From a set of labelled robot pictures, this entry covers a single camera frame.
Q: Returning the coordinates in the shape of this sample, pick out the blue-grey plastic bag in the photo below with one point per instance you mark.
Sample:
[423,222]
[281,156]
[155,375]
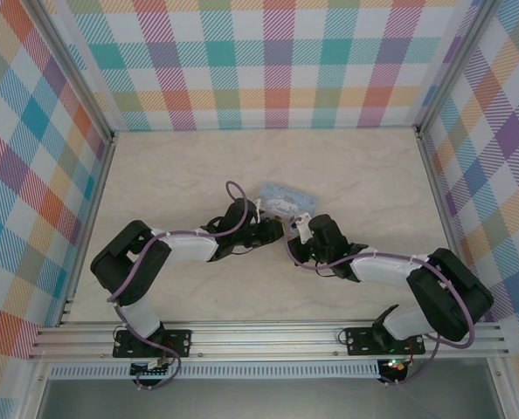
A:
[285,196]

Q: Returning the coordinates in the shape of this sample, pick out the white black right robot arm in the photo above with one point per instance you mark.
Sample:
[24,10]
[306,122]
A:
[386,268]

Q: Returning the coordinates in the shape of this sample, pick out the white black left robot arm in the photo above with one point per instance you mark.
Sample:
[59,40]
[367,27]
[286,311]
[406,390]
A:
[141,314]

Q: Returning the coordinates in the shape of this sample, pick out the small circuit board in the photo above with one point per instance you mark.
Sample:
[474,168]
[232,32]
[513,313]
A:
[150,370]
[394,366]

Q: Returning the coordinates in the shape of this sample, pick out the grey metal shelf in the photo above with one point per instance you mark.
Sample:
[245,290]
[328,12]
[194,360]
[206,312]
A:
[242,399]

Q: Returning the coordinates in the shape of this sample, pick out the long aluminium mounting rail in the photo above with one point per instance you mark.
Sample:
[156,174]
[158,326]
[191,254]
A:
[264,340]

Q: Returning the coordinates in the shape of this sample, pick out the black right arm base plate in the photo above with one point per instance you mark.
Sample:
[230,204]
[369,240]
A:
[360,340]

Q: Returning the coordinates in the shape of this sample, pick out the aluminium floor rail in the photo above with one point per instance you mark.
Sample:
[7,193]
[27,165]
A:
[87,235]
[447,218]

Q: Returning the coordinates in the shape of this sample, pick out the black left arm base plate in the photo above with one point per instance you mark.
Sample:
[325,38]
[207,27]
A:
[181,342]

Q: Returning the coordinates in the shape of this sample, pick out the aluminium frame post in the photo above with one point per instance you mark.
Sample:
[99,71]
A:
[76,70]
[456,61]

